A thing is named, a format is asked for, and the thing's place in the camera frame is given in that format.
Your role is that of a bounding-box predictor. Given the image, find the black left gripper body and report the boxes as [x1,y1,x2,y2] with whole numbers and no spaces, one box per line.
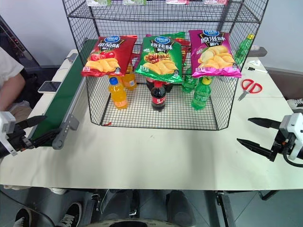
[7,124,34,152]

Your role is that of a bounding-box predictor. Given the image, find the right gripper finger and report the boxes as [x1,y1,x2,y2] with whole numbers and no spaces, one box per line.
[236,138,276,163]
[247,117,283,130]

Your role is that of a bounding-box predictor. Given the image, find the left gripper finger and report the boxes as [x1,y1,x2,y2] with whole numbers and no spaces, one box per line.
[15,114,47,131]
[30,128,63,147]

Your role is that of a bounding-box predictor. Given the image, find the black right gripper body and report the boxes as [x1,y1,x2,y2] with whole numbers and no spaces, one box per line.
[270,129,297,157]

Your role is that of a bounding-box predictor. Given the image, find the green conveyor belt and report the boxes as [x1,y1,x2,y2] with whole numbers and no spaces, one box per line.
[27,38,100,150]

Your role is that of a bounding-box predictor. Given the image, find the white sneaker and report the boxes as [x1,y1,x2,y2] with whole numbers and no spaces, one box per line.
[286,97,303,110]

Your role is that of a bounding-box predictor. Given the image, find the smartphone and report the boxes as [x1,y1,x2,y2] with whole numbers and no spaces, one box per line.
[38,80,63,94]

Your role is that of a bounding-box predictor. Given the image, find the person in white shirt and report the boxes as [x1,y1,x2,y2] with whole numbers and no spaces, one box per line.
[0,45,33,123]

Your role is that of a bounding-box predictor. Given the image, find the white marker pen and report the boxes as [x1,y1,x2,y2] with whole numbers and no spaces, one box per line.
[247,66,268,73]

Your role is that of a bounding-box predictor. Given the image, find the green soda bottle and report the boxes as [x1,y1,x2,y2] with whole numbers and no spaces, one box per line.
[234,34,255,65]
[181,67,199,93]
[191,77,212,111]

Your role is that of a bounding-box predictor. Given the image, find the grey box device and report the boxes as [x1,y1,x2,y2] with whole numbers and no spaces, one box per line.
[250,45,267,58]

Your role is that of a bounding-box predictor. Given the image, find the black monitor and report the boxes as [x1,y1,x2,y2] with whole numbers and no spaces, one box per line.
[0,15,41,71]

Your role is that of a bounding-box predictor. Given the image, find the black canvas shoe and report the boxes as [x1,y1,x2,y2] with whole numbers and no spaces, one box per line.
[14,208,33,227]
[55,201,83,227]

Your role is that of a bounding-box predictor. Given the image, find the orange soda bottle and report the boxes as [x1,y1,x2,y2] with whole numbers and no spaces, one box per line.
[108,77,129,111]
[121,73,138,91]

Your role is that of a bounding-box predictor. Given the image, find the purple original chips bag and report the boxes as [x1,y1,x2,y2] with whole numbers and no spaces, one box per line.
[188,29,242,79]

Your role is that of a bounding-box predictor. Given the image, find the dark rounded shape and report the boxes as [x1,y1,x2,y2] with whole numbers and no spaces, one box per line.
[165,190,196,224]

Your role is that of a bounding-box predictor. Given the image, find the red tomato chips bag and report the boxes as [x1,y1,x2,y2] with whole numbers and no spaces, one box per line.
[81,35,138,78]

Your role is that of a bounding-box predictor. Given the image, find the cola bottle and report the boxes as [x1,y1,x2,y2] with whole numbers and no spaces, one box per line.
[145,76,174,93]
[151,81,167,112]

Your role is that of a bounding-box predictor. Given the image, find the red and green chips bag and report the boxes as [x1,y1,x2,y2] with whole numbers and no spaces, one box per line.
[145,31,191,67]

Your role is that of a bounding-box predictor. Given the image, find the green barbecue chips bag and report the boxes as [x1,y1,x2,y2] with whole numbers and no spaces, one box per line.
[134,35,184,83]

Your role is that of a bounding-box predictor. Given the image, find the light green snack packet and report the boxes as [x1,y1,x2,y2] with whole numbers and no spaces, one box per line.
[123,0,147,6]

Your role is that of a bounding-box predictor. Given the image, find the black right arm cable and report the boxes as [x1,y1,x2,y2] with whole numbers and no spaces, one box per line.
[282,153,303,168]

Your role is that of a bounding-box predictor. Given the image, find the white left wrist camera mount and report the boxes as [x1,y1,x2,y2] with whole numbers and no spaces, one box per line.
[0,111,18,157]

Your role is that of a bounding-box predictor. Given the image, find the red handled scissors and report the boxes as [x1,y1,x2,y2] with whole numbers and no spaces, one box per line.
[237,78,264,102]

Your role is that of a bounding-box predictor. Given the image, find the black table frame leg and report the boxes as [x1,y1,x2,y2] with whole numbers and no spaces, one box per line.
[214,190,238,227]

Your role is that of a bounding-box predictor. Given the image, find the black wire mesh rack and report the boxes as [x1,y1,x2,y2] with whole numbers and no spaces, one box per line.
[62,0,269,131]

